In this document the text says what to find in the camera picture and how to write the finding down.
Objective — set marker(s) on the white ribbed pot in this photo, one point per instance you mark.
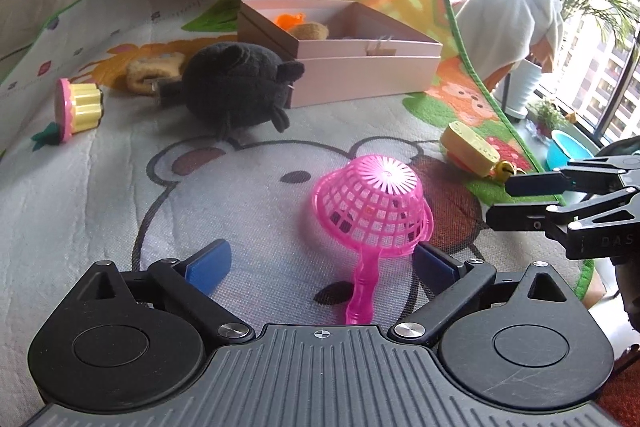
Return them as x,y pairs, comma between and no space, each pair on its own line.
522,89

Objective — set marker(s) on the black plush toy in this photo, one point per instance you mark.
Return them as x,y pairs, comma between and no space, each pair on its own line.
230,87

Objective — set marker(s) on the blue plastic bowl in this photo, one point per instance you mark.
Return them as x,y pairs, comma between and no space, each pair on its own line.
570,152

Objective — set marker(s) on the colourful printed play mat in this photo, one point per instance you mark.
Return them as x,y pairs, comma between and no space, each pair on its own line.
250,187

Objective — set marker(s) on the small potted plant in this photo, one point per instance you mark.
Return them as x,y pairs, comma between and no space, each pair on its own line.
547,114

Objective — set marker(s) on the yellow pudding toy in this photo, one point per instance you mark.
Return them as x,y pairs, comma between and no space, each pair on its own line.
85,109

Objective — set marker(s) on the pink cardboard box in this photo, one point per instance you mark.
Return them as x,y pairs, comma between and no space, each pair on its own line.
360,77

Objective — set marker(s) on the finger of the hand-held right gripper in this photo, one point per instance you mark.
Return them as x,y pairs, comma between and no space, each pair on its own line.
520,217
535,183

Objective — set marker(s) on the pink plastic toy strainer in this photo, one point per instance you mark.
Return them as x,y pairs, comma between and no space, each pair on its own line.
380,192

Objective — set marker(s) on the yellow and red toy camera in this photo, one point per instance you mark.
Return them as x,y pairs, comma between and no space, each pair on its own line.
470,152

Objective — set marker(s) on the white towel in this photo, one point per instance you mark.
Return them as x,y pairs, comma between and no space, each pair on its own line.
515,17

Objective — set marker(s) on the apartment building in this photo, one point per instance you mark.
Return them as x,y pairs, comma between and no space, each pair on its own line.
610,82

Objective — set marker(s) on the small yellow black charm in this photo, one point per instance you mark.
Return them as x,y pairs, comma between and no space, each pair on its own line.
502,169

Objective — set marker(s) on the tan fuzzy plush toy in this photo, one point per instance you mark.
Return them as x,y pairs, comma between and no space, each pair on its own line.
310,31
150,69

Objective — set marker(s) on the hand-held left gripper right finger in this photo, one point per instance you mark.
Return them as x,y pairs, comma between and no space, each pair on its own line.
435,267

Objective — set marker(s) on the small green felt leaf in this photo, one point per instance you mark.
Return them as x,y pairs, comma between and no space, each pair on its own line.
45,138

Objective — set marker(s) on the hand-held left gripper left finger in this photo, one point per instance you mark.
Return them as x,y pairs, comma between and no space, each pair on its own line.
210,262

